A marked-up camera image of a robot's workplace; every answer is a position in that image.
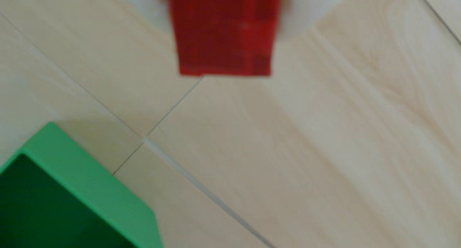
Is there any white toothed gripper finger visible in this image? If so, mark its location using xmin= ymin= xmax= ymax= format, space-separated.
xmin=117 ymin=0 xmax=174 ymax=34

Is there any green open box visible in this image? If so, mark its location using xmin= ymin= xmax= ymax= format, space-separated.
xmin=0 ymin=121 xmax=163 ymax=248

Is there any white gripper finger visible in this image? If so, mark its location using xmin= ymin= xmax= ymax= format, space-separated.
xmin=275 ymin=0 xmax=348 ymax=41

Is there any red block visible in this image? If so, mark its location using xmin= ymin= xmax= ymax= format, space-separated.
xmin=166 ymin=0 xmax=283 ymax=77

